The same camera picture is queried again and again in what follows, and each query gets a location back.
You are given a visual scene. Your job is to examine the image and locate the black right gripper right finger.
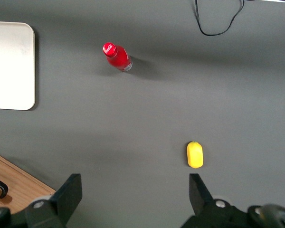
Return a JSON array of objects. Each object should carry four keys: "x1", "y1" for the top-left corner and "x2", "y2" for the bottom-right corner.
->
[{"x1": 182, "y1": 173, "x2": 250, "y2": 228}]

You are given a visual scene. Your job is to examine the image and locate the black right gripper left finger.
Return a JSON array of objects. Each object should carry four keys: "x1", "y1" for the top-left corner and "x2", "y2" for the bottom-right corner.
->
[{"x1": 25, "y1": 173, "x2": 83, "y2": 228}]

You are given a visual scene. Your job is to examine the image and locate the beige plastic tray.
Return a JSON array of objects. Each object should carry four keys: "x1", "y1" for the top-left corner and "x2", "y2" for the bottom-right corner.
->
[{"x1": 0, "y1": 20, "x2": 36, "y2": 111}]

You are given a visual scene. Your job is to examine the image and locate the wooden drawer cabinet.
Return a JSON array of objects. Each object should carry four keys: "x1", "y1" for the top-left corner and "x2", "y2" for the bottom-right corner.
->
[{"x1": 0, "y1": 149, "x2": 57, "y2": 211}]

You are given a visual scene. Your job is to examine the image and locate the wooden drawer front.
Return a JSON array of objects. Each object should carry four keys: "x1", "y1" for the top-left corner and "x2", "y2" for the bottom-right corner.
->
[{"x1": 0, "y1": 155, "x2": 50, "y2": 209}]

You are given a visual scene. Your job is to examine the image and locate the yellow lemon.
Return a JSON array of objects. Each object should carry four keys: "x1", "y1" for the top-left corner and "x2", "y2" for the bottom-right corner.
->
[{"x1": 186, "y1": 141, "x2": 203, "y2": 169}]

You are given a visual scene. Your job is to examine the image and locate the red cola bottle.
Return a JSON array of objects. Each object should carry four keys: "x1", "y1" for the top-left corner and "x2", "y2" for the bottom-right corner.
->
[{"x1": 102, "y1": 42, "x2": 133, "y2": 72}]

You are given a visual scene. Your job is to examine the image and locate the thin black table cable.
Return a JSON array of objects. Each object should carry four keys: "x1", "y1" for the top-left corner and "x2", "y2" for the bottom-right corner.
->
[{"x1": 195, "y1": 0, "x2": 257, "y2": 37}]

